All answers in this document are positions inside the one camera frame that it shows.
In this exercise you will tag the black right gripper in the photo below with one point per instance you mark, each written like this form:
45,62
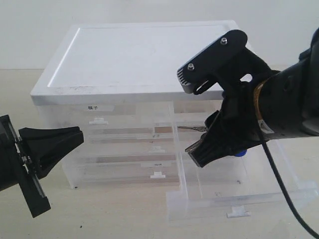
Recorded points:
231,129

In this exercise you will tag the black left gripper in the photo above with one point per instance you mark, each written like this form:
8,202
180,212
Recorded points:
46,147

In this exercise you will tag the key bunch with blue fob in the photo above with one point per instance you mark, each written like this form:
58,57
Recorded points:
204,129

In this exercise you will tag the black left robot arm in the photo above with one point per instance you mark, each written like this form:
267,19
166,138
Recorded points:
29,154

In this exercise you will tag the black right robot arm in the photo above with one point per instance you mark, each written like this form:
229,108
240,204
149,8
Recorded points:
259,103

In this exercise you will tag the clear middle wide drawer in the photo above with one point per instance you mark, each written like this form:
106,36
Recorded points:
122,147

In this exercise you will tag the clear wide drawer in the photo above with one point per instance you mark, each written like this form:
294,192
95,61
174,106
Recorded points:
90,172
122,147

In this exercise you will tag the clear bottom wide drawer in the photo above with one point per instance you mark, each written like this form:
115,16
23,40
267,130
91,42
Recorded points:
90,172

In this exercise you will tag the white plastic drawer cabinet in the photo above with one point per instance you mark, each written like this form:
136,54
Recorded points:
127,63

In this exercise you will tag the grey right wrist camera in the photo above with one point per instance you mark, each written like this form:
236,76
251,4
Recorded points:
213,57

